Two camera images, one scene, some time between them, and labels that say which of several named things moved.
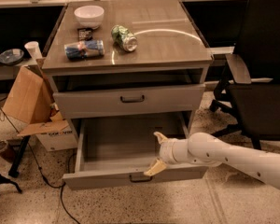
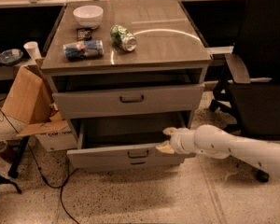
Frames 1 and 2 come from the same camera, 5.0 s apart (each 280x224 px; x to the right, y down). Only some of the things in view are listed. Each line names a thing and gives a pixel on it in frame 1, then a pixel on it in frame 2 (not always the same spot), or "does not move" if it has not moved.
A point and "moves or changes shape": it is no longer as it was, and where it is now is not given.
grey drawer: [118, 151] moves or changes shape
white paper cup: [34, 49] does not move
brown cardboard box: [32, 99] does not move
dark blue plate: [11, 56] does not move
